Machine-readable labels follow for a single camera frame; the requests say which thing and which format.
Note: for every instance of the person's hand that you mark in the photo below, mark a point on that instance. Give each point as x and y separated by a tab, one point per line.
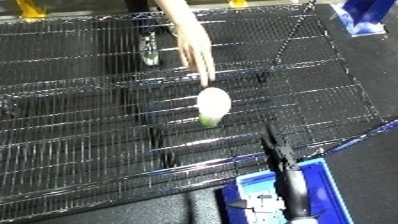
198	50

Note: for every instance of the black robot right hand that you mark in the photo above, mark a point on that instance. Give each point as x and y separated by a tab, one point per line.
295	190

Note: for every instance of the pale robot right arm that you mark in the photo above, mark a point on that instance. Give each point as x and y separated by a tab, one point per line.
303	221

